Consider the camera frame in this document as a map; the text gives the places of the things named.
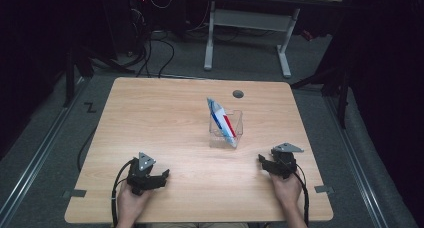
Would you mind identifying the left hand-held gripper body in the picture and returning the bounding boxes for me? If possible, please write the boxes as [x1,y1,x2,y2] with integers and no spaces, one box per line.
[125,151,162,196]

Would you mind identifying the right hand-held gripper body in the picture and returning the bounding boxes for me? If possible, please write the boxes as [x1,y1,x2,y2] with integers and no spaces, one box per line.
[270,142,305,180]

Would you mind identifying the clear plastic box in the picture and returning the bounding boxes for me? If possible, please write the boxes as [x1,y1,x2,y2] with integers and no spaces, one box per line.
[208,107,245,149]

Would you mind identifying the white red blue toothpaste tube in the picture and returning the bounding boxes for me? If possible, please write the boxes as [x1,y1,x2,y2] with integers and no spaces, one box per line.
[206,97,239,149]

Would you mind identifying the person's left hand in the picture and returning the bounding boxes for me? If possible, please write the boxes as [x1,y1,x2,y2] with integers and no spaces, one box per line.
[116,181,154,225]

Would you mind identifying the person's right hand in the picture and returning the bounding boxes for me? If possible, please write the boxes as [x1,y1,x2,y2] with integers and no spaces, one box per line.
[269,170,303,210]

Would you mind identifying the grey tape piece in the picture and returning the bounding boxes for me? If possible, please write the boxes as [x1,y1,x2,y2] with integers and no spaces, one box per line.
[313,185,335,194]

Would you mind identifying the black stand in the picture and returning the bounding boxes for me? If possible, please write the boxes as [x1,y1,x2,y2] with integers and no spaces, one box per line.
[62,42,136,108]
[290,54,352,130]

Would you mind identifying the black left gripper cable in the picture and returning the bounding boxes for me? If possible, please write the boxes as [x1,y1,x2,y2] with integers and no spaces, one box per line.
[110,159,135,228]

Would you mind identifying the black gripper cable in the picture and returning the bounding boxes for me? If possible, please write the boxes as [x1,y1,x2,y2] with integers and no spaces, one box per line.
[110,159,135,228]
[294,163,311,227]

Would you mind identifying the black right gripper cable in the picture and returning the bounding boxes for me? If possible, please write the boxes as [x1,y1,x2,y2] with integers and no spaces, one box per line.
[294,163,311,227]

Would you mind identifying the metal floor rail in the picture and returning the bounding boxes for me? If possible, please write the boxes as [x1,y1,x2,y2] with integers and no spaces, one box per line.
[0,77,92,224]
[323,93,390,228]

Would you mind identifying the black floor cables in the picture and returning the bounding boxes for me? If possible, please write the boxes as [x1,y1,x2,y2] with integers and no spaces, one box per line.
[130,7,176,79]

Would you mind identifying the white frame wooden desk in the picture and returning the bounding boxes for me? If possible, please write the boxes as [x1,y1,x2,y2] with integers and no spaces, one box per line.
[202,0,345,79]

